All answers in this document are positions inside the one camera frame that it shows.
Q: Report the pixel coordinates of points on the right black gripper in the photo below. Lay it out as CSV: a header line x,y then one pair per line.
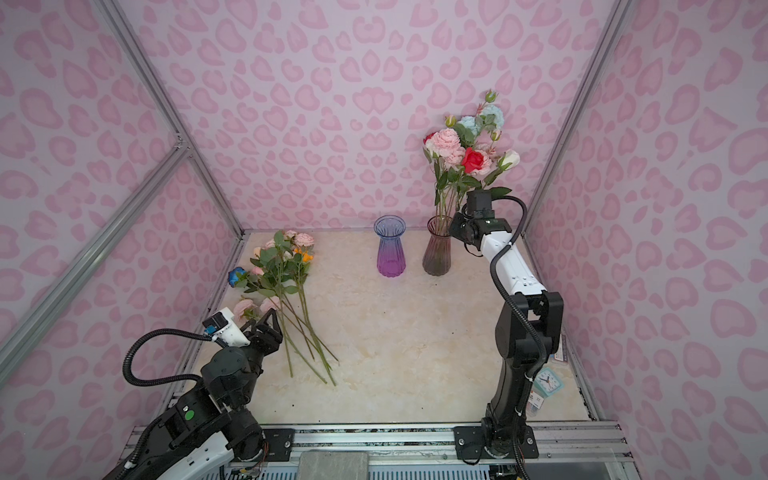
x,y
460,218

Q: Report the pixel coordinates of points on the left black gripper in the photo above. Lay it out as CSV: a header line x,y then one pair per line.
x,y
274,337

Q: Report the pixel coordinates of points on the smoky pink glass vase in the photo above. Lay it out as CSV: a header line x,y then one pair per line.
x,y
437,256

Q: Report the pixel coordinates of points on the pink flower sprig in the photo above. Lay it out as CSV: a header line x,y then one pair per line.
x,y
488,149

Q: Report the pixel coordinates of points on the pink carnation sprig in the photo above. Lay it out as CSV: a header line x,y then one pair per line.
x,y
442,144

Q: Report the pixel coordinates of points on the purple blue glass vase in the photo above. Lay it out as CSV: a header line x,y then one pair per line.
x,y
391,260

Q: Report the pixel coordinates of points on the small red rose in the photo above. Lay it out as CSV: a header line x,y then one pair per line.
x,y
456,175

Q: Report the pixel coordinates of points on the white rose long stem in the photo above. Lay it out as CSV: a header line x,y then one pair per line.
x,y
504,163

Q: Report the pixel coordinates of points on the light blue flower sprig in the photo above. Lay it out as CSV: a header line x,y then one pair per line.
x,y
488,120

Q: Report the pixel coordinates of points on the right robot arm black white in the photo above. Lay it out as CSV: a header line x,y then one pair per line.
x,y
527,332

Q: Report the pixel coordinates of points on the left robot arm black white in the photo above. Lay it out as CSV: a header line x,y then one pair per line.
x,y
198,414

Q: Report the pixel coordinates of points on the pink flower sprig low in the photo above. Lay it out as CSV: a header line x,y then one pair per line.
x,y
246,310

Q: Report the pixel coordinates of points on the orange flower stem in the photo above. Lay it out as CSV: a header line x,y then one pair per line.
x,y
305,258

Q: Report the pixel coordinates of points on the small clock card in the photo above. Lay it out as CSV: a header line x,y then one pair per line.
x,y
547,383

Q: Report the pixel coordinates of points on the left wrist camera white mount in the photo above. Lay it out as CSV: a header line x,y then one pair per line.
x,y
222,330

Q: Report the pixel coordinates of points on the blue flower at wall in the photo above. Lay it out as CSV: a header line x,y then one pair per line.
x,y
237,277

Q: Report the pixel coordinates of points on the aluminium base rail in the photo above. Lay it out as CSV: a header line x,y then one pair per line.
x,y
412,444

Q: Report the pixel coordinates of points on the grey block on rail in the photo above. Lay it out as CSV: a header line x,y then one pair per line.
x,y
333,465

